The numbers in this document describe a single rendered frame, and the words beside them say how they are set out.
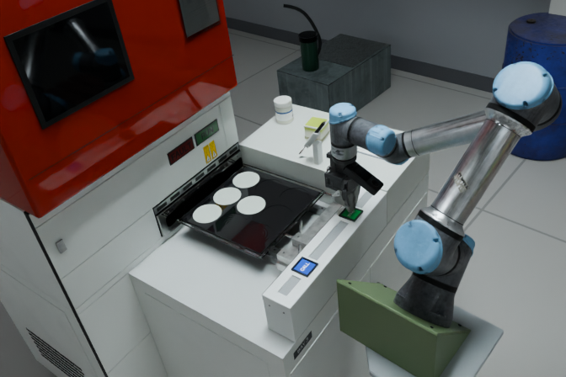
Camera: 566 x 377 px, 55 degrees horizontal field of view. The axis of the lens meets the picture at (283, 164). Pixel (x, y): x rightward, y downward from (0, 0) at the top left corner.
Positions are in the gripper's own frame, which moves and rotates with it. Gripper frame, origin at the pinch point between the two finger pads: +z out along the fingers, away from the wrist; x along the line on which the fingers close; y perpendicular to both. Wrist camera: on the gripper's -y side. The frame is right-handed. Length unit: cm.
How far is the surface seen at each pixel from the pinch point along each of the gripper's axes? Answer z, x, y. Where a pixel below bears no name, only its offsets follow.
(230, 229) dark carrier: 8.2, 19.3, 35.2
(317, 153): -3.3, -17.0, 23.4
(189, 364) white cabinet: 52, 47, 41
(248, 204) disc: 8.2, 6.4, 37.6
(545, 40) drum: 22, -197, -9
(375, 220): 7.6, -6.5, -4.0
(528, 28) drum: 22, -211, 4
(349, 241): 3.3, 9.8, -4.1
